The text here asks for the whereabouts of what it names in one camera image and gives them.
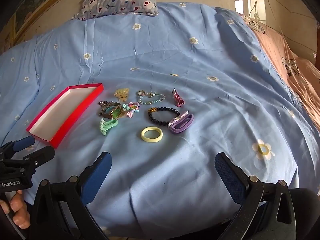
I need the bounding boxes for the yellow bangle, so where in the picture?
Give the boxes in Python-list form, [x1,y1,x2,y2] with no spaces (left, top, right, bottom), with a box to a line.
[140,127,163,143]

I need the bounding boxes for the blue floral bedsheet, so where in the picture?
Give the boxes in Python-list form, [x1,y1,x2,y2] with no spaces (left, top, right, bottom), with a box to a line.
[0,2,320,238]

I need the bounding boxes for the dark bead bracelet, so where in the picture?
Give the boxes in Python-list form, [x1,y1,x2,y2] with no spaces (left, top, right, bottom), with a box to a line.
[147,107,181,128]

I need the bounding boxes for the blue bead bracelet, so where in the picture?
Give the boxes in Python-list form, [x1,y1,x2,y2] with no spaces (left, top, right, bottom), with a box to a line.
[136,90,167,106]

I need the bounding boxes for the purple hair tie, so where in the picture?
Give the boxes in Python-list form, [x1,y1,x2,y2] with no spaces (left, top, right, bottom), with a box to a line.
[169,114,195,133]

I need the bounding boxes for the red jewelry box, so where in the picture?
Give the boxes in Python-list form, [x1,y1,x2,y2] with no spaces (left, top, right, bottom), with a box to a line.
[26,83,104,149]

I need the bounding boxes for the person's left hand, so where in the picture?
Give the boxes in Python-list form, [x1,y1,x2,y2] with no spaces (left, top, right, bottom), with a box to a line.
[0,189,31,229]

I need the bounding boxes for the silver chain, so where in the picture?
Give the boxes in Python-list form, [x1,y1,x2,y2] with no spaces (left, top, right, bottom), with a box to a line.
[97,100,113,117]

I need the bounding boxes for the wooden bed headboard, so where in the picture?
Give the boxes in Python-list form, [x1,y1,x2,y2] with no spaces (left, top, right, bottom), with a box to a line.
[0,0,105,53]

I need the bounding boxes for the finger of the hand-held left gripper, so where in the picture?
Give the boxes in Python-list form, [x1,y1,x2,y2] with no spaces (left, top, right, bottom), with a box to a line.
[0,135,35,160]
[5,146,55,175]

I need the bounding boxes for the brown bangle bracelet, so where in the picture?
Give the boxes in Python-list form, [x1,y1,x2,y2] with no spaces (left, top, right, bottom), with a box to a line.
[100,101,125,120]

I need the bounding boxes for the gold ring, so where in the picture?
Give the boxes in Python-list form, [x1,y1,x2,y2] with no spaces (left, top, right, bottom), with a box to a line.
[114,87,130,103]

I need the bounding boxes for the white purple hair clip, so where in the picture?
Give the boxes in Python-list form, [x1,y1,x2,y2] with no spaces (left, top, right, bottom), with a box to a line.
[168,110,189,127]

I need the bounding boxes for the pink printed quilt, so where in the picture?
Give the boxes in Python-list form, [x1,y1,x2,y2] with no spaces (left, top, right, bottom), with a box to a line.
[236,12,320,140]

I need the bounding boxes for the green hair tie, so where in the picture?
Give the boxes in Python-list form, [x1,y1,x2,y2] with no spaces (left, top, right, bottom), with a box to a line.
[99,118,118,136]

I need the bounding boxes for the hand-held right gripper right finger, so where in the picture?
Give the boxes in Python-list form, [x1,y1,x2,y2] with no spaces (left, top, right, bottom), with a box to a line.
[214,152,302,240]

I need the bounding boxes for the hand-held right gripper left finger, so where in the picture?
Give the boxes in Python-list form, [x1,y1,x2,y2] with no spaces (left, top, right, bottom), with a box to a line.
[29,151,113,240]

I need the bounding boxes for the colourful bead bracelet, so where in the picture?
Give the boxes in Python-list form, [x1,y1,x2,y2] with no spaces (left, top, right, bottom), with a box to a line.
[122,101,141,118]

